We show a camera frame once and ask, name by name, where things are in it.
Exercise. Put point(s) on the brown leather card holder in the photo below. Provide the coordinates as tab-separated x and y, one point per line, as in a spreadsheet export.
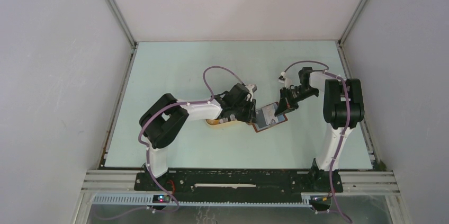
282	119

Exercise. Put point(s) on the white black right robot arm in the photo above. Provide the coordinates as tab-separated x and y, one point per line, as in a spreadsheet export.
343	109

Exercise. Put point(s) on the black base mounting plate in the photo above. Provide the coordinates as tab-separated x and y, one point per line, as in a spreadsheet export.
236	185

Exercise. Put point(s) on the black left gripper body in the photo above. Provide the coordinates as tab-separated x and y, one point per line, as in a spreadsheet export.
240	110

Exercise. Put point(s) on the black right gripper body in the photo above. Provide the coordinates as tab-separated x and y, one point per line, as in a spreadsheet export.
293	96

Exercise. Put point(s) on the beige plastic card tray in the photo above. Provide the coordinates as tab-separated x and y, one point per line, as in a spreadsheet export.
223	123

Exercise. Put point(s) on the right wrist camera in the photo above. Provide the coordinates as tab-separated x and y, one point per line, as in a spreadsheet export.
284	80

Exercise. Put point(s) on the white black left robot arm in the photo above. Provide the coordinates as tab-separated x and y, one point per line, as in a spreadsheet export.
161	124

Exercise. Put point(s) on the aluminium frame rail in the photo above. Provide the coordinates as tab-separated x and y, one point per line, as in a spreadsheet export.
117	187

